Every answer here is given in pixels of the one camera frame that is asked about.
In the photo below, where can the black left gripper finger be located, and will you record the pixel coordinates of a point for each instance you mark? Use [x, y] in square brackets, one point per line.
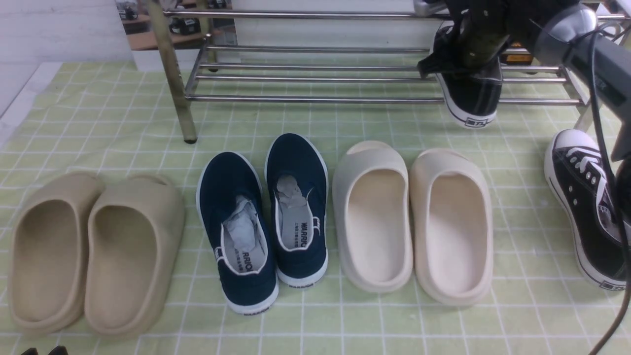
[30, 351]
[59, 350]

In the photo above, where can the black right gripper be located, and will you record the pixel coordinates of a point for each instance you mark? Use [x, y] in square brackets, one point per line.
[483, 29]

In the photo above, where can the black canvas sneaker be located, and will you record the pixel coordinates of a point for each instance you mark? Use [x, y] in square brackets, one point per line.
[472, 98]
[573, 169]

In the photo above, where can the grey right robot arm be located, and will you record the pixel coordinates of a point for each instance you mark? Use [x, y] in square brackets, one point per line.
[605, 67]

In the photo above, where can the metal shoe rack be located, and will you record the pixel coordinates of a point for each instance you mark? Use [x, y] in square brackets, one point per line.
[206, 67]

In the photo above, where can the tan left foam slipper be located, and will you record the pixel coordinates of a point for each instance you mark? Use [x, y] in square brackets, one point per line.
[49, 255]

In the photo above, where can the tan foam slipper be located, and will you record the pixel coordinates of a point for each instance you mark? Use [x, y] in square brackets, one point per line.
[134, 234]
[49, 255]

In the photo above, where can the tan right foam slipper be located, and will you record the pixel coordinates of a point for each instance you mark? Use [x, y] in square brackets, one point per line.
[134, 234]

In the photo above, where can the cream right foam slipper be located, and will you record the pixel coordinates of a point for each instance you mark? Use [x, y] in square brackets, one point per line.
[452, 227]

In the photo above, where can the cream foam slipper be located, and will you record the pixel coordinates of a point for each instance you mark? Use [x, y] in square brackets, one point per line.
[370, 193]
[452, 227]

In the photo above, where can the cream left foam slipper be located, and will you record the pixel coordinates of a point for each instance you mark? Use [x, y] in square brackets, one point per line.
[370, 193]

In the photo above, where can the navy left slip-on shoe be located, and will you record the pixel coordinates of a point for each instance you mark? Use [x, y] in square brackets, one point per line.
[229, 204]

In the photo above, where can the navy slip-on shoe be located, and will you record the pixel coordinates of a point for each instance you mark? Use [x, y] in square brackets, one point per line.
[297, 181]
[229, 204]

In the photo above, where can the green checkered tablecloth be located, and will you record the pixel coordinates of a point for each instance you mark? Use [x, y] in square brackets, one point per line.
[117, 121]

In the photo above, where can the navy right slip-on shoe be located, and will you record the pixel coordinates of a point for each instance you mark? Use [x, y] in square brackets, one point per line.
[297, 181]

